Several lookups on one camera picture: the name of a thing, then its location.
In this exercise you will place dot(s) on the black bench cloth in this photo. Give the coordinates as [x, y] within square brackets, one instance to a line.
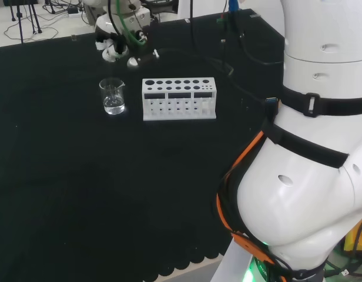
[81, 176]

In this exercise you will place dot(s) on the clear glass beaker with water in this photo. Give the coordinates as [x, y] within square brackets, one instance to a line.
[113, 107]

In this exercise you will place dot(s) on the clear tape piece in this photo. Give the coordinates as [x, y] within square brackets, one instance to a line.
[73, 37]
[254, 16]

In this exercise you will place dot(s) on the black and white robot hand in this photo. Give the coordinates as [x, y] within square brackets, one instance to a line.
[140, 61]

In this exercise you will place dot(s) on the clear glass rod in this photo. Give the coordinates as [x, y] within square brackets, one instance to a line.
[112, 70]

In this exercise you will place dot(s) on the black tripod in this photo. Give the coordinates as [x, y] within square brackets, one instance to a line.
[20, 17]

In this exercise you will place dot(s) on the yellow stop button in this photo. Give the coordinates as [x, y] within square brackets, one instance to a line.
[353, 239]

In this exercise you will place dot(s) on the white test tube rack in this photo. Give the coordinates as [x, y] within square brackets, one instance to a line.
[178, 116]

